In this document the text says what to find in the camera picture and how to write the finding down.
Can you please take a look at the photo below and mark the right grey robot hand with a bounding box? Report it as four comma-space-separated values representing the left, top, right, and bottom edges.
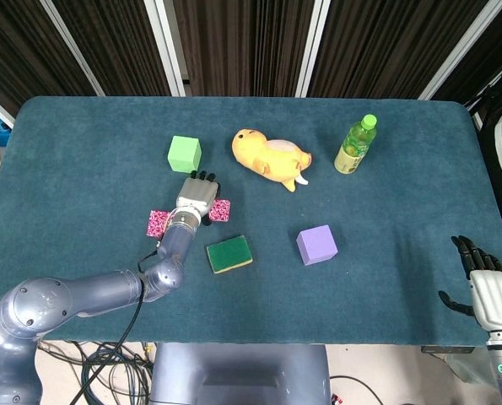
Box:
439, 235, 502, 334

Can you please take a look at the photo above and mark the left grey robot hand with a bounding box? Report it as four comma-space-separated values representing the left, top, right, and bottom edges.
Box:
175, 170, 225, 229

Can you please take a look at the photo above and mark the pink patterned sponge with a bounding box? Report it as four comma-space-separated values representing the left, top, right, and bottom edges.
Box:
147, 209, 176, 239
208, 199, 231, 224

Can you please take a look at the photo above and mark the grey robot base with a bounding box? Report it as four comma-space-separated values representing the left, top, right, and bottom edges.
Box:
148, 342, 332, 405

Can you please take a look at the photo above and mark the green foam cube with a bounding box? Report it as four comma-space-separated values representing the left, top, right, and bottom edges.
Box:
166, 135, 202, 174

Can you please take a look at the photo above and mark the green and yellow sponge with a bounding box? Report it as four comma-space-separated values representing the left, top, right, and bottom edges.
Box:
206, 235, 254, 275

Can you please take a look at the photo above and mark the black flat box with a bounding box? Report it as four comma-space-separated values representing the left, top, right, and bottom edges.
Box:
421, 345, 475, 354

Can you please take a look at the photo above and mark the yellow plush toy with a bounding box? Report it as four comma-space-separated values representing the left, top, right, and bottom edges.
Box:
231, 128, 313, 193

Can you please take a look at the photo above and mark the purple foam cube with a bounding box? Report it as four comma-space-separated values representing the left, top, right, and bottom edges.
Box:
295, 224, 339, 267

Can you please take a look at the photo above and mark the teal velvet table cloth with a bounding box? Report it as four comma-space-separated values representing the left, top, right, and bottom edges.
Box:
0, 95, 502, 347

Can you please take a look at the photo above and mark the dark pleated curtain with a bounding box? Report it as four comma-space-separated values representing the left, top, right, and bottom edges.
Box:
0, 0, 502, 117

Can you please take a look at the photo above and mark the green tea bottle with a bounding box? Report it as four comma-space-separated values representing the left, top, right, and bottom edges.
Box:
333, 113, 379, 175

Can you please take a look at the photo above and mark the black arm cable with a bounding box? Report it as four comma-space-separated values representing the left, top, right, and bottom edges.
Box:
67, 248, 167, 405

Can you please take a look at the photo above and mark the thin black floor cable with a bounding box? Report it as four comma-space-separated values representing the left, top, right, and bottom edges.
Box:
330, 374, 385, 405

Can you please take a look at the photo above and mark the black floor cable bundle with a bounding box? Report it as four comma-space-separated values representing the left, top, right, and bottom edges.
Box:
37, 339, 155, 405

